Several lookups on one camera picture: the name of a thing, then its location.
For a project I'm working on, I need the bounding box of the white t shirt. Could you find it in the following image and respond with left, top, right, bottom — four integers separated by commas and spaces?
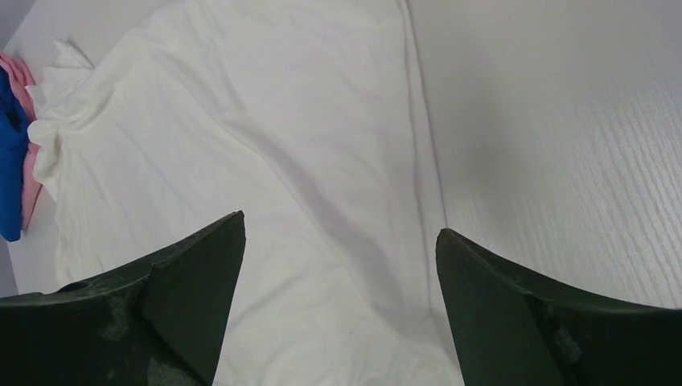
29, 1, 462, 385

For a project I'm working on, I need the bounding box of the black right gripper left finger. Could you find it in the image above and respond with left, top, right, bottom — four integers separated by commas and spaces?
1, 211, 246, 385

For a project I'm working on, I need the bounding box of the folded pink t shirt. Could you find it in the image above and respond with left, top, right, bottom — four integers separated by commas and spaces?
1, 52, 42, 241

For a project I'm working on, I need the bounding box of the folded blue t shirt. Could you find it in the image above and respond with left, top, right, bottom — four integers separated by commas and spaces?
1, 69, 29, 242

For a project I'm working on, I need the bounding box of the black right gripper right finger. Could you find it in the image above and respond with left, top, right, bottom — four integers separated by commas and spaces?
436, 228, 681, 385

